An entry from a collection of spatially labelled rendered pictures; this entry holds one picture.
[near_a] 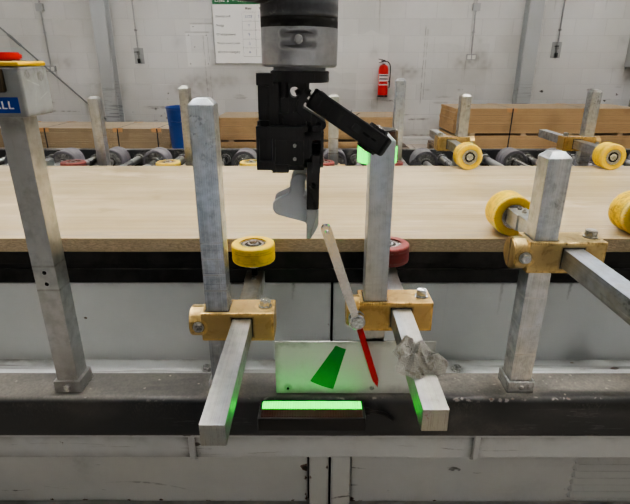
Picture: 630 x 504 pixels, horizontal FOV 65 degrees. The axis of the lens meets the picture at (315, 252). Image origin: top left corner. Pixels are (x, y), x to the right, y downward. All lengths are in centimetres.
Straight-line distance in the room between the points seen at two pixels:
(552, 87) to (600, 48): 82
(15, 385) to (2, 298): 25
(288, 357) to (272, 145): 36
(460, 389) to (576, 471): 64
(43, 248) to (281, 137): 42
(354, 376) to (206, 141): 44
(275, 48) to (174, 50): 759
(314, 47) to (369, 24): 735
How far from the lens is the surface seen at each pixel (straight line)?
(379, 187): 71
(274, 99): 61
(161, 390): 90
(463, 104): 186
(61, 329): 90
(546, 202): 79
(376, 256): 75
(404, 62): 799
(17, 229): 117
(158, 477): 141
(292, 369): 83
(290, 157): 61
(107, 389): 93
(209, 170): 72
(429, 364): 65
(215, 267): 76
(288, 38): 59
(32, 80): 80
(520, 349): 88
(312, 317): 103
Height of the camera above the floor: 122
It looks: 21 degrees down
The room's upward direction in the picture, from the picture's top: straight up
